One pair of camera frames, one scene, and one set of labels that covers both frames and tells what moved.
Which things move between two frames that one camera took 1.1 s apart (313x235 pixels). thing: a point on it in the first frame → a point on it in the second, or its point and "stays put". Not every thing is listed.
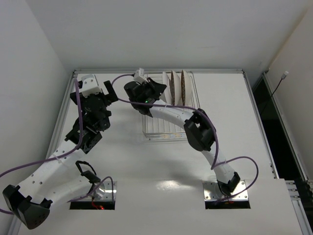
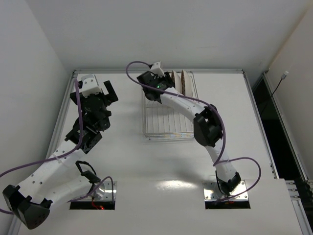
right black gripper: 151,87 → 167,80
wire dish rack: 158,128 stays put
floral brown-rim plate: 186,88 stays put
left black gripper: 98,98 stays put
